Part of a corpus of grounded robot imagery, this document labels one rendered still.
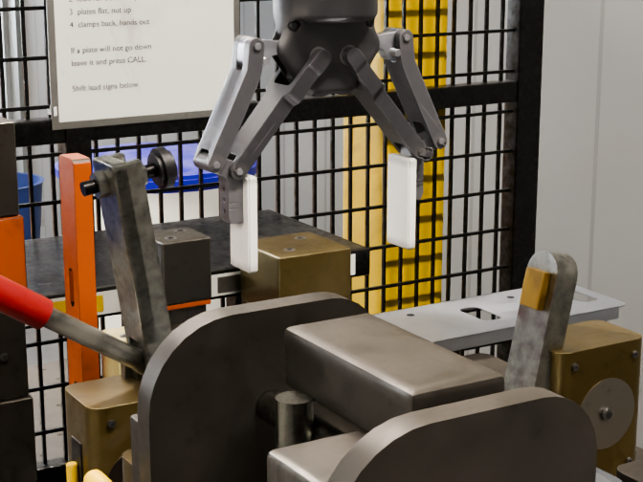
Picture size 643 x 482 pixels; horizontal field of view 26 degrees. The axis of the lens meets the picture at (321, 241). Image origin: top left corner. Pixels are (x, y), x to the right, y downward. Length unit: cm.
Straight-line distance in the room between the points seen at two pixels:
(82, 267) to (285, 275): 30
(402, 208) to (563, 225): 226
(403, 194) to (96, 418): 29
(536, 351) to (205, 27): 64
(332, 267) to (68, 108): 36
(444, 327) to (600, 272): 198
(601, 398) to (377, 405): 54
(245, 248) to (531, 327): 24
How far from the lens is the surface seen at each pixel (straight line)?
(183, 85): 157
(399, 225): 107
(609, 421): 114
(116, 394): 98
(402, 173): 106
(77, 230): 104
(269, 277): 132
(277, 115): 98
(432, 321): 131
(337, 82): 101
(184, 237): 129
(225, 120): 97
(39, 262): 143
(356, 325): 66
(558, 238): 333
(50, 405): 198
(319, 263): 132
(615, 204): 320
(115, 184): 93
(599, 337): 113
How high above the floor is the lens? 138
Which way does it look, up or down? 14 degrees down
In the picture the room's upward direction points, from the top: straight up
